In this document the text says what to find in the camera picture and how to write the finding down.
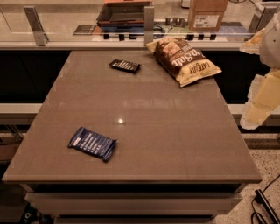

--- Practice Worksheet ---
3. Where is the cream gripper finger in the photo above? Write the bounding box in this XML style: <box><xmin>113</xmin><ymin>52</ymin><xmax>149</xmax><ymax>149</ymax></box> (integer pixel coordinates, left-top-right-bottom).
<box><xmin>240</xmin><ymin>69</ymin><xmax>280</xmax><ymax>130</ymax></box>
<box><xmin>240</xmin><ymin>28</ymin><xmax>265</xmax><ymax>54</ymax></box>

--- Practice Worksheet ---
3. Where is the black chocolate rxbar wrapper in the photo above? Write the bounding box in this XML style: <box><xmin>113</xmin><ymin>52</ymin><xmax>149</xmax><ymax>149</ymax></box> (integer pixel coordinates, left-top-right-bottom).
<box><xmin>109</xmin><ymin>59</ymin><xmax>141</xmax><ymax>74</ymax></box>

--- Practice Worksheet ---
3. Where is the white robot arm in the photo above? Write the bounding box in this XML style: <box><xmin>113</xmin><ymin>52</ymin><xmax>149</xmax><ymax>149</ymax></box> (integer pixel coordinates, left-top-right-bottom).
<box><xmin>240</xmin><ymin>12</ymin><xmax>280</xmax><ymax>130</ymax></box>

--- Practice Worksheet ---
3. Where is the blue blueberry rxbar wrapper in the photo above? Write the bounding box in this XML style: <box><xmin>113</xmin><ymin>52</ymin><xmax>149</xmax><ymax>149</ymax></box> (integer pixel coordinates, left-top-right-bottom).
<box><xmin>67</xmin><ymin>127</ymin><xmax>116</xmax><ymax>162</ymax></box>

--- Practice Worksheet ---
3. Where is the cardboard box with label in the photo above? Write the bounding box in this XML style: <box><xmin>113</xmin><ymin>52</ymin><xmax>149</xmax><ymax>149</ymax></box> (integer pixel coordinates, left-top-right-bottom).
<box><xmin>187</xmin><ymin>0</ymin><xmax>228</xmax><ymax>32</ymax></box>

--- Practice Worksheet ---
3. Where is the brown yellow chip bag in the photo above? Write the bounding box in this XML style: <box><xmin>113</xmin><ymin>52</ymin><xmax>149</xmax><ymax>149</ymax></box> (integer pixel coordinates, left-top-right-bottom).
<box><xmin>146</xmin><ymin>38</ymin><xmax>221</xmax><ymax>87</ymax></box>

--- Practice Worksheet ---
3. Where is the black power strip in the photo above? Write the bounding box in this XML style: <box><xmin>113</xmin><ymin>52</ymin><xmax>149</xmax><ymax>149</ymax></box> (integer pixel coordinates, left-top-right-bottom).
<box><xmin>255</xmin><ymin>189</ymin><xmax>280</xmax><ymax>224</ymax></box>

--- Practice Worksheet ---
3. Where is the right metal glass bracket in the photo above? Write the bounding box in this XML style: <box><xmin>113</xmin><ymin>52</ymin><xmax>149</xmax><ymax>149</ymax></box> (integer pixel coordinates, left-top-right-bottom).
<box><xmin>248</xmin><ymin>1</ymin><xmax>280</xmax><ymax>33</ymax></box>

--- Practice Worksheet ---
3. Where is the metal glass bracket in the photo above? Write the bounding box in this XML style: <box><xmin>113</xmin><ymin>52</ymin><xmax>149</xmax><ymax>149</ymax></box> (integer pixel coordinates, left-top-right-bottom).
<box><xmin>24</xmin><ymin>6</ymin><xmax>48</xmax><ymax>46</ymax></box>
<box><xmin>144</xmin><ymin>6</ymin><xmax>154</xmax><ymax>44</ymax></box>
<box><xmin>248</xmin><ymin>1</ymin><xmax>280</xmax><ymax>33</ymax></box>

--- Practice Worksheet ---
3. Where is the black floor cable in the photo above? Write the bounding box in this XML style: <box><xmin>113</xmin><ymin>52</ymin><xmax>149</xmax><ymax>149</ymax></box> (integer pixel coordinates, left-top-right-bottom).
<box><xmin>250</xmin><ymin>174</ymin><xmax>280</xmax><ymax>224</ymax></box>

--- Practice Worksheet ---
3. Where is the middle metal glass bracket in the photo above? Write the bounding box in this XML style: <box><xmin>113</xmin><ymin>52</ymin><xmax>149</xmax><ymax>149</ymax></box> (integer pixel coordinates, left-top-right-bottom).
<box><xmin>144</xmin><ymin>6</ymin><xmax>154</xmax><ymax>44</ymax></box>

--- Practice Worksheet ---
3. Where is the left metal glass bracket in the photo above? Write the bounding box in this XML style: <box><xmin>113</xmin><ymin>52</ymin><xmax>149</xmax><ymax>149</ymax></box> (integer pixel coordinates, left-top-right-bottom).
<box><xmin>24</xmin><ymin>6</ymin><xmax>48</xmax><ymax>46</ymax></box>

